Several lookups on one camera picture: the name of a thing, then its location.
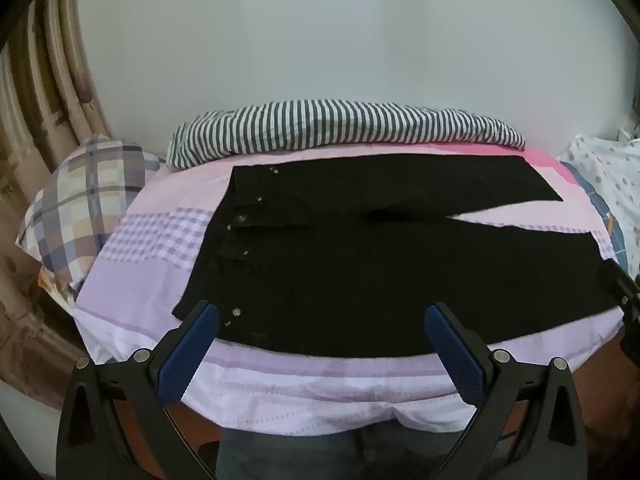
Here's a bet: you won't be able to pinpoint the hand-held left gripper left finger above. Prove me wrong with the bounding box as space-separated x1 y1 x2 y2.
56 300 221 480

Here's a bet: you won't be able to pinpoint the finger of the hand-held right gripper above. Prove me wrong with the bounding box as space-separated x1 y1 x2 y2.
598 260 640 312

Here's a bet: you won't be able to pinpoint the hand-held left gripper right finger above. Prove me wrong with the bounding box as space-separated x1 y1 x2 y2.
423 302 589 480

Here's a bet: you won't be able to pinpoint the black pants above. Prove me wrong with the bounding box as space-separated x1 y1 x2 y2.
172 154 625 357

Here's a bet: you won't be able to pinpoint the white dotted cloth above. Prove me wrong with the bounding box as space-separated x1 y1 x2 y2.
556 132 640 282

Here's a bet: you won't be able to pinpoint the pink purple checked bed sheet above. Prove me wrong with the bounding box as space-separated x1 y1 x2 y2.
74 141 640 436

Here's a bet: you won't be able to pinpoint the brown floral cloth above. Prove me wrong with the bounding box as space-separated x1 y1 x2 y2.
0 240 103 411

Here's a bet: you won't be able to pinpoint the plaid pillow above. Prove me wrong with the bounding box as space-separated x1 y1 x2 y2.
15 134 166 296

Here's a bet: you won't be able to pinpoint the grey white striped blanket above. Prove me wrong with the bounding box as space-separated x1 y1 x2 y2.
166 100 526 170

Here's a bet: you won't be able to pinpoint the wooden headboard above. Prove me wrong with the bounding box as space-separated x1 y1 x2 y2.
0 0 107 261

